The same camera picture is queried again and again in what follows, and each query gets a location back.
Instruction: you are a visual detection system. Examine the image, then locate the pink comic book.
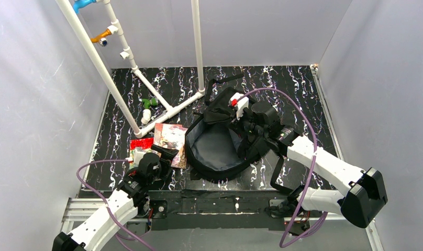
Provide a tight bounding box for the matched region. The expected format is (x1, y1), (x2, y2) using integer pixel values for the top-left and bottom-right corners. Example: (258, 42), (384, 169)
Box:
(153, 123), (187, 150)

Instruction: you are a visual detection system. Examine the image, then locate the black student backpack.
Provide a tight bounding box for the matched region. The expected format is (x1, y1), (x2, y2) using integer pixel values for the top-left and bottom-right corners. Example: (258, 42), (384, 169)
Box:
(184, 87), (301, 194)

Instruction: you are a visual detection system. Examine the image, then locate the brown illustrated book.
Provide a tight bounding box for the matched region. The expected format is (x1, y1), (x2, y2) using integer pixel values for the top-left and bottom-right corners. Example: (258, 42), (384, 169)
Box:
(171, 146), (187, 169)

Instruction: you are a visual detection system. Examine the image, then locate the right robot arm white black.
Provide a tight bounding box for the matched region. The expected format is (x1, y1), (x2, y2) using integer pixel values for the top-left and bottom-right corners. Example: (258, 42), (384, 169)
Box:
(228, 93), (388, 229)

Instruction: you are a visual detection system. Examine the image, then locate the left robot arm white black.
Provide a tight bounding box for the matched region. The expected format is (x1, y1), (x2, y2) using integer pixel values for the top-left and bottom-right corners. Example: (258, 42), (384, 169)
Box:
(52, 145), (179, 250)

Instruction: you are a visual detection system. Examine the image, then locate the red patterned book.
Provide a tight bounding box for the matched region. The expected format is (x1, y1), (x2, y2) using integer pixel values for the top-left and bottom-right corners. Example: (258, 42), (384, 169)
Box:
(130, 138), (154, 150)

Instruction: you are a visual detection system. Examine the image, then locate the green pipe valve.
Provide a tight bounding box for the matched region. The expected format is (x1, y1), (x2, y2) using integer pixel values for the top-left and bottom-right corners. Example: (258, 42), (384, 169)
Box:
(141, 98), (159, 109)

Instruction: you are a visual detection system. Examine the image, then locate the orange pipe valve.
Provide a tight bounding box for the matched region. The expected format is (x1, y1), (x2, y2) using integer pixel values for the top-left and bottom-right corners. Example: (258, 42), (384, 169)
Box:
(90, 29), (112, 47)

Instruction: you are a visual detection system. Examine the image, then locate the blue pipe valve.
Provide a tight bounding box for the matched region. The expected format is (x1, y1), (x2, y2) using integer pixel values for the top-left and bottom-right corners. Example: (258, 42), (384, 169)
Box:
(73, 0), (97, 14)

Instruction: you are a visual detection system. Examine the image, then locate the white PVC pipe frame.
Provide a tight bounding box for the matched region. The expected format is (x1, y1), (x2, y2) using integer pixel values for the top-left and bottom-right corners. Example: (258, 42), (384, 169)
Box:
(55, 0), (206, 139)

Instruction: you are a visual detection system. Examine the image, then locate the black mounting base plate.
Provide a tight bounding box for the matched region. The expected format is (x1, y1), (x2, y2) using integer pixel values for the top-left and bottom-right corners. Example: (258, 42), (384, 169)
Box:
(148, 190), (287, 231)

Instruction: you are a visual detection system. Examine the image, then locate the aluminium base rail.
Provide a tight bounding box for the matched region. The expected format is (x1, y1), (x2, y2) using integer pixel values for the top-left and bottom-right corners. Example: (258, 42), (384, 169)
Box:
(62, 191), (384, 250)

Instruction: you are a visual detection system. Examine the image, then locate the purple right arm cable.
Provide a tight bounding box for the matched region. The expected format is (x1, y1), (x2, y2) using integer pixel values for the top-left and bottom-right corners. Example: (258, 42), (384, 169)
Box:
(237, 87), (328, 249)

